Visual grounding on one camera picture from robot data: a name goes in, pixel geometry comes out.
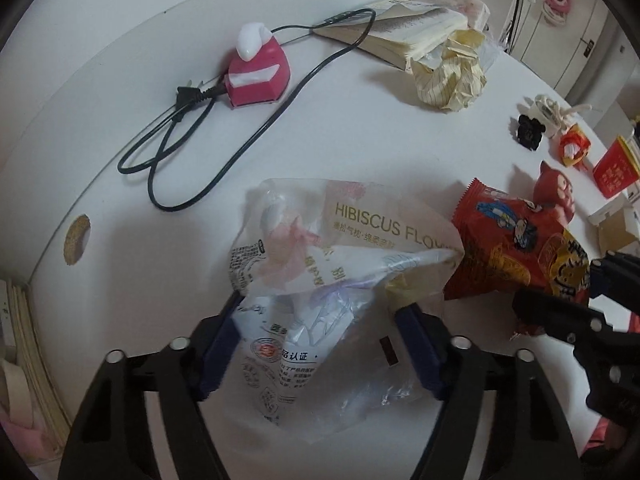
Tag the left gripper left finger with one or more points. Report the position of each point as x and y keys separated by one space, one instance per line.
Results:
x=219 y=341

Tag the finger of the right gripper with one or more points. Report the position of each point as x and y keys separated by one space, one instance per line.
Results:
x=541 y=314

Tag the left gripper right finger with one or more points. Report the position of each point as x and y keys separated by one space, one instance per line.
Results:
x=424 y=336

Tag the red snack wrapper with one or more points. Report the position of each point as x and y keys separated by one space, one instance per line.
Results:
x=511 y=243

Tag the clear plastic hibiscus bag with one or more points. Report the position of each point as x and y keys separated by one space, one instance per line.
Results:
x=323 y=266

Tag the yellow lined paper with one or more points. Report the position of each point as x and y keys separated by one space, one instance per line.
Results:
x=458 y=80

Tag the red cartoon figurine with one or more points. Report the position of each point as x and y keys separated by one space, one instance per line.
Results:
x=553 y=190

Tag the red gold paper cup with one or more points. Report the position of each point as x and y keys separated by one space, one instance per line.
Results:
x=617 y=170

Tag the small orange red wrapper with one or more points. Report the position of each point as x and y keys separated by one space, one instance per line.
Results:
x=574 y=146

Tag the black hair clip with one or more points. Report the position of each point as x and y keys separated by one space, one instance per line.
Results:
x=529 y=132

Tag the pink white tape dispenser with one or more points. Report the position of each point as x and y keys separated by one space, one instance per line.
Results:
x=258 y=70

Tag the open book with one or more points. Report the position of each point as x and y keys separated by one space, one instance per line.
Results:
x=406 y=30

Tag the floral tissue box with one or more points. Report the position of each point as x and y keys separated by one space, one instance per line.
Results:
x=476 y=11

